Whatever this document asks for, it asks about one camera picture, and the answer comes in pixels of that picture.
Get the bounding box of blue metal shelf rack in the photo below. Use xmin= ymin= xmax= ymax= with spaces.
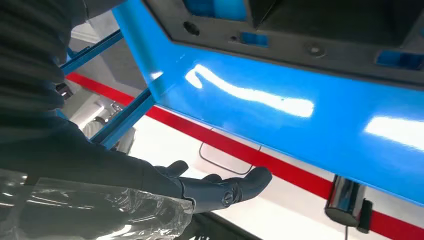
xmin=57 ymin=0 xmax=424 ymax=208

